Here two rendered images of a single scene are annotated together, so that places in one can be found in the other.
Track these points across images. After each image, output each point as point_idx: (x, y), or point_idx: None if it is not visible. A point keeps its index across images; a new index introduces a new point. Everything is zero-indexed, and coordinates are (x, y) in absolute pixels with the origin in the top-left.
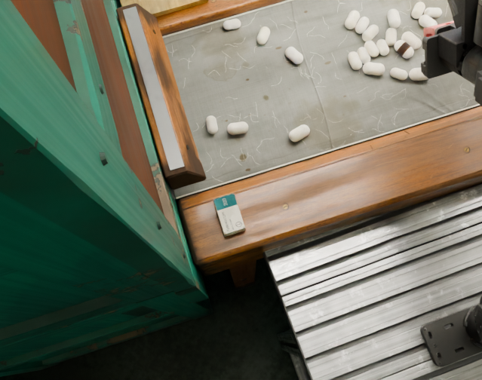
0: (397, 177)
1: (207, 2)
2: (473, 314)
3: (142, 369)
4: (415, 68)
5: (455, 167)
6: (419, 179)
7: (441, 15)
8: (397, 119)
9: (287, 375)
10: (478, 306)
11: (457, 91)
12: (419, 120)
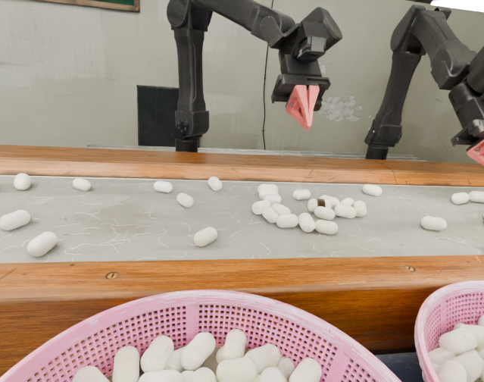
0: (465, 166)
1: None
2: (398, 142)
3: None
4: None
5: (426, 163)
6: (449, 164)
7: (482, 226)
8: (479, 190)
9: None
10: (401, 134)
11: (436, 192)
12: (460, 188)
